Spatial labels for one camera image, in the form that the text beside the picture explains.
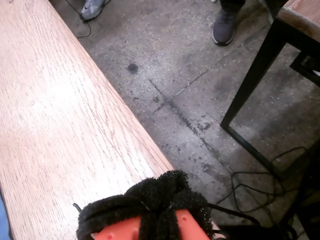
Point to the black trouser leg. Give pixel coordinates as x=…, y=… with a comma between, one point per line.
x=231, y=3

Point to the light grey sneaker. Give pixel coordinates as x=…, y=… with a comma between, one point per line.
x=93, y=10

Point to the wooden table black frame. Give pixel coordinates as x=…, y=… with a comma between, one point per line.
x=263, y=55

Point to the blue T-shirt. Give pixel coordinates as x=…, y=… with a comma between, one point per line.
x=3, y=220

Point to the dark grey sneaker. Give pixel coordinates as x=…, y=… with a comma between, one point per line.
x=225, y=27

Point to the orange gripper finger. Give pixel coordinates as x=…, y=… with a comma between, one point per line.
x=112, y=207
x=190, y=220

